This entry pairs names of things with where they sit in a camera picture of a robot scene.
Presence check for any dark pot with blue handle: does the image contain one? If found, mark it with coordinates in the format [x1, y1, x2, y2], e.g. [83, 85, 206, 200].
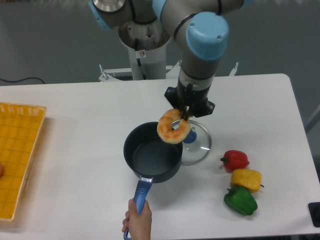
[123, 121, 184, 240]

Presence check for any yellow woven basket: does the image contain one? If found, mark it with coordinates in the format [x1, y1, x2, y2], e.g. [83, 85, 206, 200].
[0, 102, 47, 222]

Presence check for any yellow bell pepper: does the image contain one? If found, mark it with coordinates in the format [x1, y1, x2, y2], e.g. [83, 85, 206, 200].
[231, 169, 262, 193]

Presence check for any black object at table edge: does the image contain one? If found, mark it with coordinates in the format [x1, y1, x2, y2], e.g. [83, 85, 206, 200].
[308, 202, 320, 228]

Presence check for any green bell pepper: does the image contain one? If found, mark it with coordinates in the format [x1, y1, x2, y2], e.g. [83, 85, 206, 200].
[223, 185, 258, 216]

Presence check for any black cable on floor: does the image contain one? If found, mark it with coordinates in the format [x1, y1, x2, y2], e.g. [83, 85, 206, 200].
[0, 76, 46, 85]

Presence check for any glazed orange donut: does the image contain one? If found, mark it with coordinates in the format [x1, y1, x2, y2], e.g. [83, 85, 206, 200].
[157, 109, 191, 144]

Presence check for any red bell pepper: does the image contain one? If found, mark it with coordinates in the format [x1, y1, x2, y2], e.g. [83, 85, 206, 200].
[220, 150, 250, 172]

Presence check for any glass lid with blue knob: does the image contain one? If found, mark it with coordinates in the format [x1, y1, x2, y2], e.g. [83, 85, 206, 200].
[181, 120, 212, 166]

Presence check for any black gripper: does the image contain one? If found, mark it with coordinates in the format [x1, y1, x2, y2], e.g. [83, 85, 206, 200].
[164, 80, 215, 121]

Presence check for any person's hand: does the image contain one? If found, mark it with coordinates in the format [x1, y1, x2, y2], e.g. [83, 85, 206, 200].
[121, 198, 152, 240]

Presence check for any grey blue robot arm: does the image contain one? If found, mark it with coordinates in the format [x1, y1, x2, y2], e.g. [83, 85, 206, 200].
[88, 0, 247, 119]

